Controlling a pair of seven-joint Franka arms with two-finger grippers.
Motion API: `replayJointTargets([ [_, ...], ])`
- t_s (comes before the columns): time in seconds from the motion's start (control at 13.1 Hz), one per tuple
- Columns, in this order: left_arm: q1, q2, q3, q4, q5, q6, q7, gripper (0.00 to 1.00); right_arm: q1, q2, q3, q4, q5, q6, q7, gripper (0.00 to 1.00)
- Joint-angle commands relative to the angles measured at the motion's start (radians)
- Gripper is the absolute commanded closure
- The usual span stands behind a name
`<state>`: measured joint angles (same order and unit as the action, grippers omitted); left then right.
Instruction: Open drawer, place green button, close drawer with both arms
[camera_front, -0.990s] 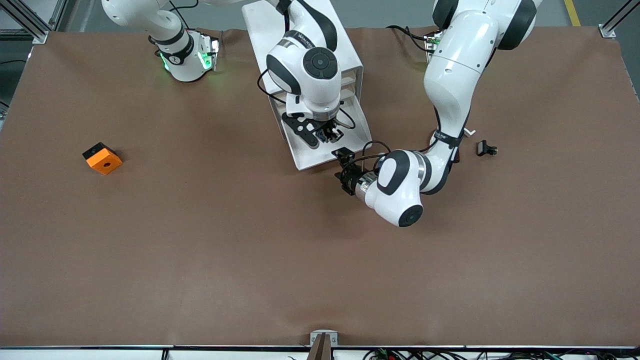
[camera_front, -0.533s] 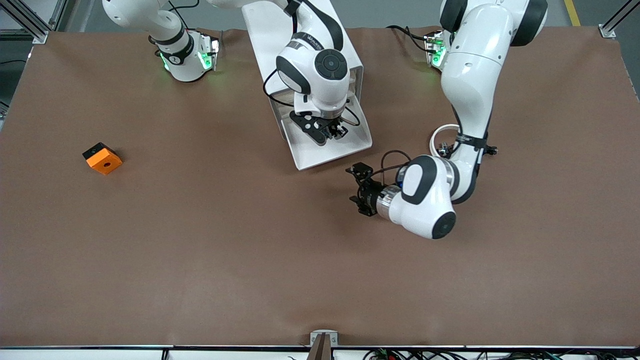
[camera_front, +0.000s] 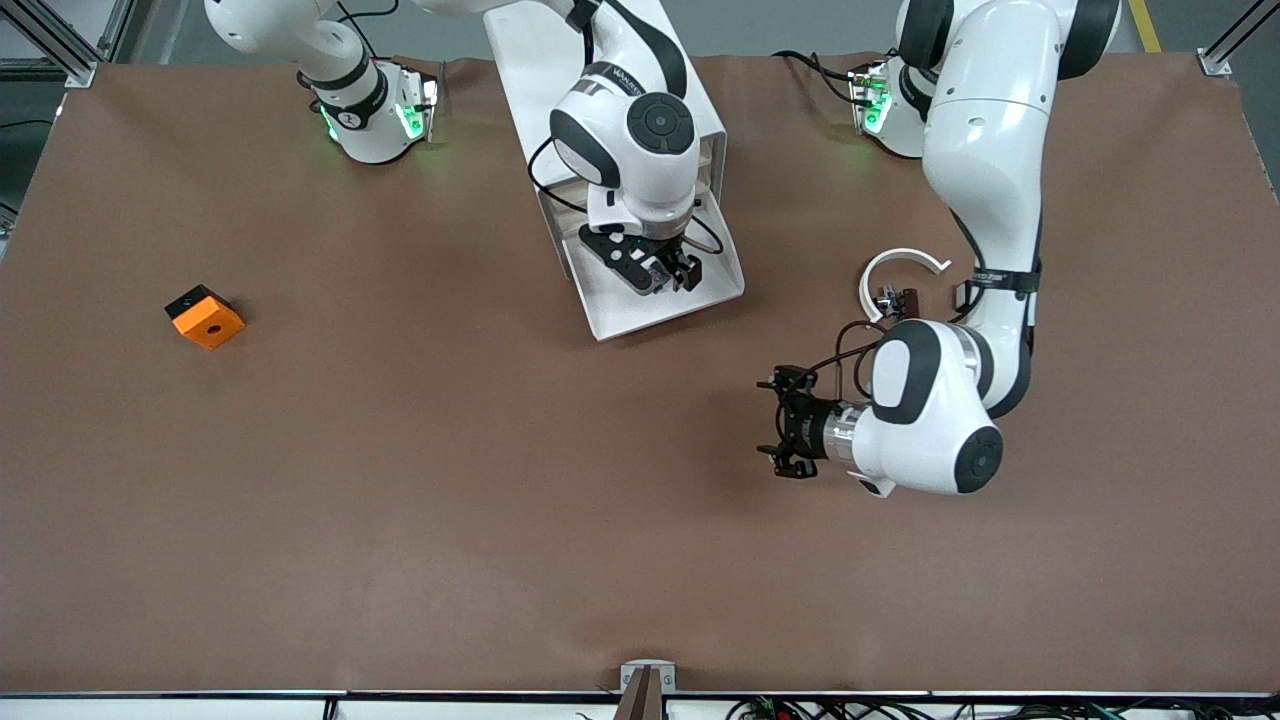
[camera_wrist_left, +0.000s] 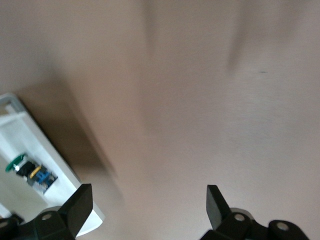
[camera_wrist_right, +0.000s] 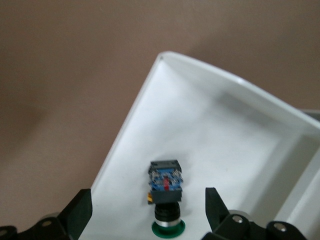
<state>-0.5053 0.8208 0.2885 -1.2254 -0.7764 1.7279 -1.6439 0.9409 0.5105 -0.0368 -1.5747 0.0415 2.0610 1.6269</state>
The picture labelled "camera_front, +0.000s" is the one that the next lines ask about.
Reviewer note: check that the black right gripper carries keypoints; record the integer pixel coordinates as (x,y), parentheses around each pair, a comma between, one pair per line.
(672,259)

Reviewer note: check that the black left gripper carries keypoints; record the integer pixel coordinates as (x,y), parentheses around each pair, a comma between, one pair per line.
(808,422)

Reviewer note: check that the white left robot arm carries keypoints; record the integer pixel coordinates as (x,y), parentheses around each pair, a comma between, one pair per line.
(990,150)

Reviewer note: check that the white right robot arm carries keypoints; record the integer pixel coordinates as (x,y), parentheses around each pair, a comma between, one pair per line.
(640,150)

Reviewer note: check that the small brown metal part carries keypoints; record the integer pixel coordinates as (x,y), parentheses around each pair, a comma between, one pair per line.
(907,302)

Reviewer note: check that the white curved plastic piece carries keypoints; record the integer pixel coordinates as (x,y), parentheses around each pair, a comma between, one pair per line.
(900,254)

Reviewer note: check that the small black clip part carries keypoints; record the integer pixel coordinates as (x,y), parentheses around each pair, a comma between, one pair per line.
(961,295)

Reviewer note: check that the orange block with black side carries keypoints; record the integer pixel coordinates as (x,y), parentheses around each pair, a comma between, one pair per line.
(210,325)

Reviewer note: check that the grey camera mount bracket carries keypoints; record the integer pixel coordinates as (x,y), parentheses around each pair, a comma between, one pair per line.
(648,680)

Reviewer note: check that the aluminium frame post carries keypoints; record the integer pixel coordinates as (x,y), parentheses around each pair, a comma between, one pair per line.
(80,72)
(1215,62)

